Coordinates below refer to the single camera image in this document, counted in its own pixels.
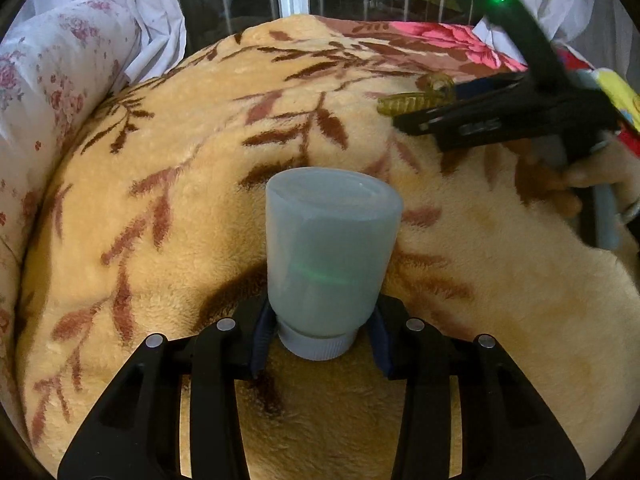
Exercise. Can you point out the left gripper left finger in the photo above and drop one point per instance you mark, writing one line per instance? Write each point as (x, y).
(132, 432)

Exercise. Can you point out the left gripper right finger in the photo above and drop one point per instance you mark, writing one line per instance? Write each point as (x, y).
(507, 430)

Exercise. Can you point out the amber hair claw clip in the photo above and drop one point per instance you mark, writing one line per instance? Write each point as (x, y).
(434, 90)

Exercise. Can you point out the small white plastic bottle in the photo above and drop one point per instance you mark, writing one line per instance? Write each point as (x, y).
(329, 237)

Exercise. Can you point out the person's right hand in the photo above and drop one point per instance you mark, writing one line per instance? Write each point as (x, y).
(615, 164)

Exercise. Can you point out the red cloth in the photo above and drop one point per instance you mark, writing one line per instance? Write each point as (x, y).
(594, 106)

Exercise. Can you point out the yellow cartoon pillow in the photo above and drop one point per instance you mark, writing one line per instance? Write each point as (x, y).
(624, 98)

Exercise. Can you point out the right white curtain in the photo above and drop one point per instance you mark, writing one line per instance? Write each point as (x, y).
(601, 31)

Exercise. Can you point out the floral white bolster pillow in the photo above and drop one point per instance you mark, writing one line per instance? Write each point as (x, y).
(55, 69)

